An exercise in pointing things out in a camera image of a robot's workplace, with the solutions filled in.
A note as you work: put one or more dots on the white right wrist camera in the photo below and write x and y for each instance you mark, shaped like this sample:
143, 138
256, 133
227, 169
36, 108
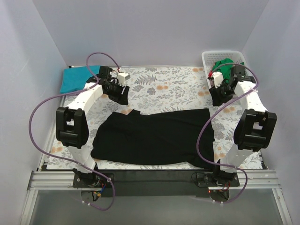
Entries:
215, 79

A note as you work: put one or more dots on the black t shirt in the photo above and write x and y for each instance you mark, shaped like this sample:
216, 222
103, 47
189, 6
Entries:
157, 139

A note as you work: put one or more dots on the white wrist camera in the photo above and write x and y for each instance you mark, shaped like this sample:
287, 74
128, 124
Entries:
215, 79
122, 77

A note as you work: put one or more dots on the green t shirt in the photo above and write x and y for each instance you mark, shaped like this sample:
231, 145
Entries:
224, 67

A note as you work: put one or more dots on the white plastic laundry basket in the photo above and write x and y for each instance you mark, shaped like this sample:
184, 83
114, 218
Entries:
210, 57

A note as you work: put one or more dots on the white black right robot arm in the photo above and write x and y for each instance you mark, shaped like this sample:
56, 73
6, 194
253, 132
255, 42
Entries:
255, 127

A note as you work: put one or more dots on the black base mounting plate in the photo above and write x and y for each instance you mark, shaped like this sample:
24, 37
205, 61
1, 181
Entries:
152, 182

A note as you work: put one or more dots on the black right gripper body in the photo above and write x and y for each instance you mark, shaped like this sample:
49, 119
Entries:
220, 93

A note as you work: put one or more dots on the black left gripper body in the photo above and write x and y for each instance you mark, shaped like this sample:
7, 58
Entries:
118, 91

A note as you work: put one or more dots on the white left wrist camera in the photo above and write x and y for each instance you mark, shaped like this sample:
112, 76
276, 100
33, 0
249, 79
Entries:
122, 77

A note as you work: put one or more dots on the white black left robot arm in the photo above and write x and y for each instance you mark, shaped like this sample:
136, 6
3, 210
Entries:
71, 123

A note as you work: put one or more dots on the folded teal t shirt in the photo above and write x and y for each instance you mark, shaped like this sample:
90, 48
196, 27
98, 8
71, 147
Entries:
74, 79

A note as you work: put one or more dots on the aluminium frame rail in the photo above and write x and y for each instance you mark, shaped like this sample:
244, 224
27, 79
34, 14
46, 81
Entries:
63, 180

